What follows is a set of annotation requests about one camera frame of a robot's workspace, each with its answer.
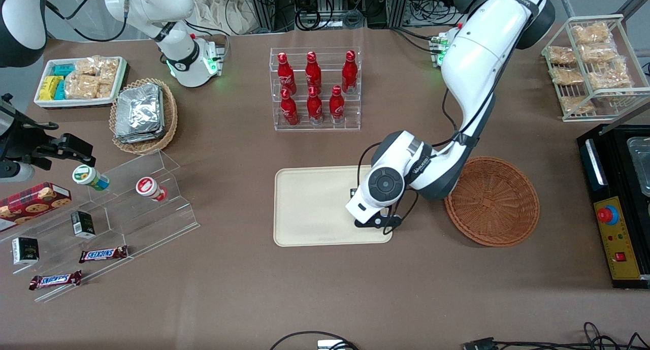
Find green lid yogurt cup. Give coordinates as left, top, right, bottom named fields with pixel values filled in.
left=72, top=164, right=111, bottom=192

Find white rectangular snack bin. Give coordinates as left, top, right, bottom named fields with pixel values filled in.
left=34, top=56, right=129, bottom=110

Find light tan wicker basket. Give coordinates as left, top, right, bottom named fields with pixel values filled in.
left=109, top=78, right=179, bottom=155

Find beige plastic tray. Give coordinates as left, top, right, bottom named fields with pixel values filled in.
left=273, top=165, right=394, bottom=247

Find small black carton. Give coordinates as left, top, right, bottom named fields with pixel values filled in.
left=70, top=210, right=96, bottom=239
left=11, top=236, right=40, bottom=266

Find black tangled cable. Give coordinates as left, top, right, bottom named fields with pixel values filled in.
left=494, top=322, right=650, bottom=350

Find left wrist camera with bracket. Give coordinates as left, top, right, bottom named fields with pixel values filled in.
left=353, top=212, right=403, bottom=231

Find yellow snack packet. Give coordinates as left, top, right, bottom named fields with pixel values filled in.
left=39, top=75, right=64, bottom=101

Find white wire rack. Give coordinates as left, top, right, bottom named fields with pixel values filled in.
left=541, top=14, right=650, bottom=122

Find clear acrylic stepped stand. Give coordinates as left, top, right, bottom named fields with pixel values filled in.
left=0, top=149, right=201, bottom=304

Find black looped cable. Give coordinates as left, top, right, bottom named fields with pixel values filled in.
left=269, top=331, right=360, bottom=350

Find black cable bundle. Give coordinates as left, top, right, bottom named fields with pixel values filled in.
left=405, top=0, right=460, bottom=27

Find red lid yogurt cup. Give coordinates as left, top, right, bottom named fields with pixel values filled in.
left=135, top=176, right=168, bottom=203

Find clear acrylic bottle rack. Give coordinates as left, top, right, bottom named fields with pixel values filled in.
left=269, top=46, right=362, bottom=132

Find black appliance housing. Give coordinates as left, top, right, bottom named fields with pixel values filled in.
left=576, top=123, right=650, bottom=290

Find red emergency stop button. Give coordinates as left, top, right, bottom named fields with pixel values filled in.
left=597, top=206, right=620, bottom=226

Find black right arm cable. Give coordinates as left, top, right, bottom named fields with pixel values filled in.
left=45, top=0, right=128, bottom=43

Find clear bag brown snacks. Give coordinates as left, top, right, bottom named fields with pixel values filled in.
left=572, top=23, right=613, bottom=46
left=559, top=96, right=595, bottom=115
left=547, top=46, right=577, bottom=66
left=580, top=44, right=618, bottom=64
left=550, top=67, right=585, bottom=86
left=588, top=68, right=633, bottom=92

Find silver foil pack stack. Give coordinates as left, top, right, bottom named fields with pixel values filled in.
left=114, top=83, right=165, bottom=144

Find black plug connector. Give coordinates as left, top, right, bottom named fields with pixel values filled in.
left=462, top=337, right=497, bottom=350

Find red cola bottle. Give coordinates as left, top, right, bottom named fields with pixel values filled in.
left=280, top=88, right=300, bottom=126
left=329, top=85, right=346, bottom=124
left=341, top=50, right=359, bottom=94
left=277, top=52, right=297, bottom=94
left=305, top=51, right=322, bottom=92
left=306, top=85, right=324, bottom=125

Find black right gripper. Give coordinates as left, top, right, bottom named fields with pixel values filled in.
left=0, top=93, right=96, bottom=171

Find red cookie box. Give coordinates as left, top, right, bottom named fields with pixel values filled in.
left=0, top=182, right=73, bottom=233

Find yellow control panel box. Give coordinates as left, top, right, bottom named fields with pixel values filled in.
left=593, top=196, right=643, bottom=281

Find brown snickers bar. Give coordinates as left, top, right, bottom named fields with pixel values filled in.
left=28, top=270, right=83, bottom=291
left=78, top=245, right=129, bottom=264

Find metal equipment frame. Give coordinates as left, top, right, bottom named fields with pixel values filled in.
left=243, top=0, right=409, bottom=31

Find brown wicker basket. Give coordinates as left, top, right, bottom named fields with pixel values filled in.
left=444, top=156, right=541, bottom=248

